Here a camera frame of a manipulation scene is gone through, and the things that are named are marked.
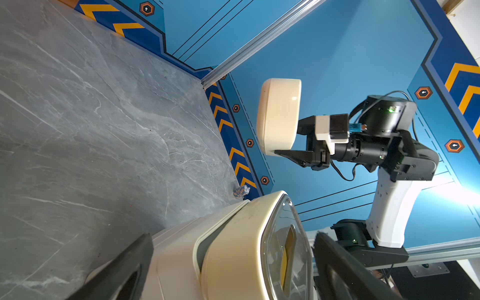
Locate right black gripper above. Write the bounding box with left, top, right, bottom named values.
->
left=274, top=116, right=383, bottom=171

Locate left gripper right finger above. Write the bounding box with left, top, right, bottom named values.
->
left=312, top=232, right=401, bottom=300

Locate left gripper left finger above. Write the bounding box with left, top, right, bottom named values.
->
left=69, top=234, right=154, bottom=300

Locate grey lid tissue box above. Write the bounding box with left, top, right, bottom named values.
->
left=84, top=200, right=250, bottom=300

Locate dark lid cream box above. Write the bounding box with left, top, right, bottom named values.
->
left=256, top=78, right=302, bottom=156
left=201, top=191, right=317, bottom=300

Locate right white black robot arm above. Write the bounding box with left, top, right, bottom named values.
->
left=265, top=91, right=440, bottom=267

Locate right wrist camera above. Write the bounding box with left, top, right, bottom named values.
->
left=314, top=114, right=368, bottom=155

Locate right aluminium corner post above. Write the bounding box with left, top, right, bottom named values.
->
left=201, top=0, right=326, bottom=90

